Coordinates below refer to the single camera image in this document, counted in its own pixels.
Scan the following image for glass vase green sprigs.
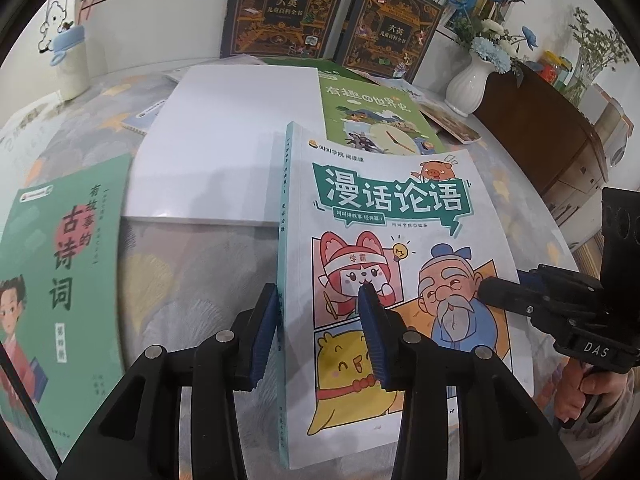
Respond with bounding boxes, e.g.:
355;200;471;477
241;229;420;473
567;7;628;106

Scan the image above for white ribbed vase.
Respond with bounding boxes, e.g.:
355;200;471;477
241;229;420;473
445;50;496;117

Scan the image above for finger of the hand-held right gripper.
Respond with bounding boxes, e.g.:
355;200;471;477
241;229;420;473
517;265;601;306
477;275;539;317

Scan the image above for person's right forearm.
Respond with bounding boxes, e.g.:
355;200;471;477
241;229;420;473
570;425;636;476

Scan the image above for blue white artificial flowers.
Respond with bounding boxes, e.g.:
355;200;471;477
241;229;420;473
447;0;538;73

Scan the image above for thin book brown picture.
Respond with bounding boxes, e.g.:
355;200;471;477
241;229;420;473
417;95;481;143

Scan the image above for dark ornate encyclopedia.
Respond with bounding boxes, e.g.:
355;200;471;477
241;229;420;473
334;0;446;83
220;0;351;61

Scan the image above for white bottle blue lid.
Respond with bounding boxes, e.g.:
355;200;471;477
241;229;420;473
50;25;93;101

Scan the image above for teal poetry book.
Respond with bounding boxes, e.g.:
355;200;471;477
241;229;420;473
0;154;132;461

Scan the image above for pale stacked boxes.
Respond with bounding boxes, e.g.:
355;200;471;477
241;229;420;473
587;85;640;176

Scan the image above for plain white book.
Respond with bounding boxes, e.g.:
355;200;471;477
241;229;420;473
122;65;326;223

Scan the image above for person's right hand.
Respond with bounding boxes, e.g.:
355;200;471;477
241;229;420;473
555;360;640;441

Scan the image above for light green illustrated book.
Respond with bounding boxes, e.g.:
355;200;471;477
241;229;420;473
318;72;446;156

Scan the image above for colourful storage jar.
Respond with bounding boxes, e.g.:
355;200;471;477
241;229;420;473
540;50;573;88

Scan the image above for white cartoon comic book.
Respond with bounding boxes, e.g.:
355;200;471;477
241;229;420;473
276;121;521;466

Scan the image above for bear wall sticker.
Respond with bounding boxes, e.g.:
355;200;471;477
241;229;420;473
37;0;76;56

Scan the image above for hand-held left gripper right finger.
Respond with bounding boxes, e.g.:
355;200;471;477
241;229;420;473
357;282;581;480

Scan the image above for blue spiral notebook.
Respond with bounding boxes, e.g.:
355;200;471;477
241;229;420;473
122;97;168;136

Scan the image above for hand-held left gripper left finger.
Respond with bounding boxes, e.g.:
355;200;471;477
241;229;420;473
55;282;281;480

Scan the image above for brown wooden cabinet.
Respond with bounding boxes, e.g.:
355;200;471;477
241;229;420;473
472;62;621;233

